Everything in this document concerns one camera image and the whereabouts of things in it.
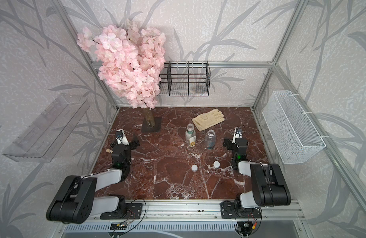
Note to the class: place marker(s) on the clear bottle with blue label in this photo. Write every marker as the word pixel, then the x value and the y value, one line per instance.
pixel 210 139

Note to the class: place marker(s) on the pink artificial blossom tree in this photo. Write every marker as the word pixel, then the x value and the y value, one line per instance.
pixel 132 60

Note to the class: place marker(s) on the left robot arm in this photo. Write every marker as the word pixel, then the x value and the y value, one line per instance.
pixel 75 200

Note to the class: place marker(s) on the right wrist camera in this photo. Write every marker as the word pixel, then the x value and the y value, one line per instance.
pixel 237 134

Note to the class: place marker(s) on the black wire basket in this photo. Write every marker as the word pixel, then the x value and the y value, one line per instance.
pixel 187 79

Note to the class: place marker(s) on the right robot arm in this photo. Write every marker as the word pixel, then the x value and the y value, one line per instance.
pixel 269 187

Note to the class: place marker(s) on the white bottle cap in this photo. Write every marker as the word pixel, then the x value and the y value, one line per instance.
pixel 194 168
pixel 216 164

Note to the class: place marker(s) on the beige work glove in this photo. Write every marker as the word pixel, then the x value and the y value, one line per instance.
pixel 209 119

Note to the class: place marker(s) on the white mesh basket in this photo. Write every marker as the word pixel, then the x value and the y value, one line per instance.
pixel 295 136

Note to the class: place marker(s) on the clear acrylic wall shelf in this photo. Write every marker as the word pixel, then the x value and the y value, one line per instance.
pixel 41 141

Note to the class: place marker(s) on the aluminium mounting rail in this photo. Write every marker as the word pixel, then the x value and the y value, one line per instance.
pixel 208 210

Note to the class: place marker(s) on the clear bottle with yellow label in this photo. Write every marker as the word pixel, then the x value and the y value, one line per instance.
pixel 190 135

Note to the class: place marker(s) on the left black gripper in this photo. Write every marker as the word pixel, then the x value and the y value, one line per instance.
pixel 133 145

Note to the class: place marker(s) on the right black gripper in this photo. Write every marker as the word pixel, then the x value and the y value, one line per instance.
pixel 229 146

